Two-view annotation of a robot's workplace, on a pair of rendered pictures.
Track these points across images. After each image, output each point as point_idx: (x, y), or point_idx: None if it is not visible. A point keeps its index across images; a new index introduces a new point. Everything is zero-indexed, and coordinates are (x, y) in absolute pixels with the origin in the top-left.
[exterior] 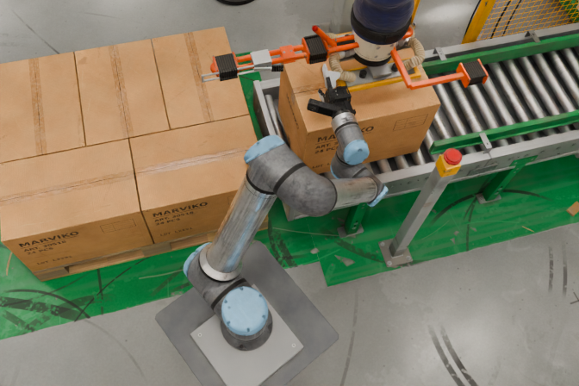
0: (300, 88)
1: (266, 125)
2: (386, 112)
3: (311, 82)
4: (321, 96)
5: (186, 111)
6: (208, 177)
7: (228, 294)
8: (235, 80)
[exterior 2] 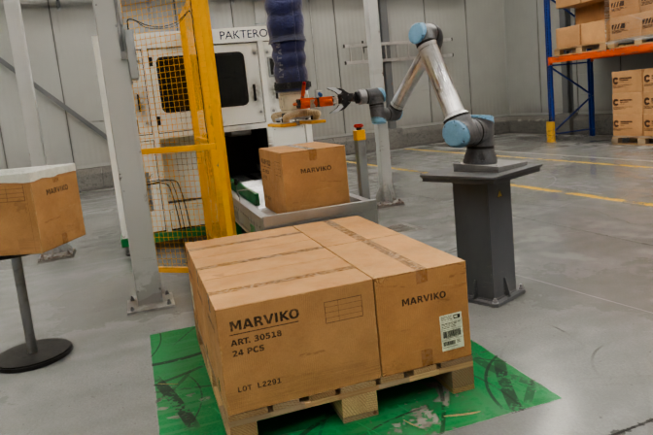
0: (308, 149)
1: (309, 210)
2: (324, 143)
3: (302, 149)
4: (338, 107)
5: (290, 238)
6: (359, 225)
7: (474, 115)
8: (254, 232)
